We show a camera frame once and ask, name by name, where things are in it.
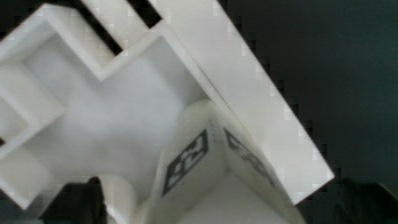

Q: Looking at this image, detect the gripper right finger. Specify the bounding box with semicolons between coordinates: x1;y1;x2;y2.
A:
299;178;398;224

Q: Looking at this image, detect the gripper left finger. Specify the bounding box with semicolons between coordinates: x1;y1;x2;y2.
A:
39;177;107;224

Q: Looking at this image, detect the white chair leg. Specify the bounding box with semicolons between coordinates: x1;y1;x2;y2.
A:
144;100;306;224

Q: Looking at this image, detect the white chair seat part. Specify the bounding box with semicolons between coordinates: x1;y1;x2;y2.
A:
0;4;212;207

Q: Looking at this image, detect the white U-shaped fence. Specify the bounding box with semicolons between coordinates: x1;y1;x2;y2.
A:
78;0;336;206

